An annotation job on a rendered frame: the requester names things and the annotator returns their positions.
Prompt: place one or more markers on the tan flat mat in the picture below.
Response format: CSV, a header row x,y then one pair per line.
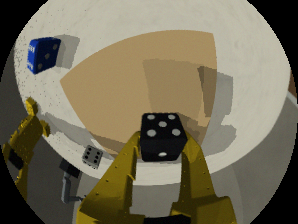
x,y
171,71

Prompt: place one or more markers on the blue die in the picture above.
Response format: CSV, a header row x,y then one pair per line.
x,y
42,54

